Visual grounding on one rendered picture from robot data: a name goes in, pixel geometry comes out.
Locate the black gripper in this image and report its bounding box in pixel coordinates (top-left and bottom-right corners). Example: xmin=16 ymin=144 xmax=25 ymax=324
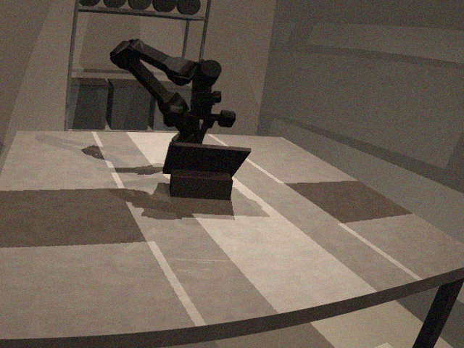
xmin=167 ymin=105 xmax=236 ymax=144

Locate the brown switch panel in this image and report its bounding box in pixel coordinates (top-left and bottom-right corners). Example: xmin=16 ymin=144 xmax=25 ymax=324
xmin=162 ymin=142 xmax=251 ymax=200

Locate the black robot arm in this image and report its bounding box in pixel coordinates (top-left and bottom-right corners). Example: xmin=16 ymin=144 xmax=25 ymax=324
xmin=110 ymin=38 xmax=222 ymax=138

